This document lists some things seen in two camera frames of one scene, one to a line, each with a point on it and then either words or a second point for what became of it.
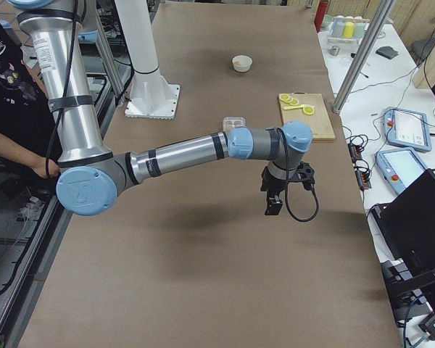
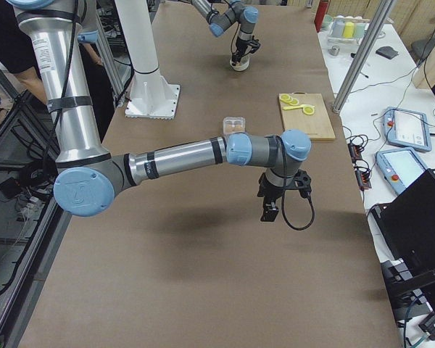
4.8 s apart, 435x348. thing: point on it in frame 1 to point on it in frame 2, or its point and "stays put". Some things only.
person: (19, 125) to (4, 35)
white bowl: (246, 63) stays put
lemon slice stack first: (286, 97) stays put
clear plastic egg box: (231, 122) stays put
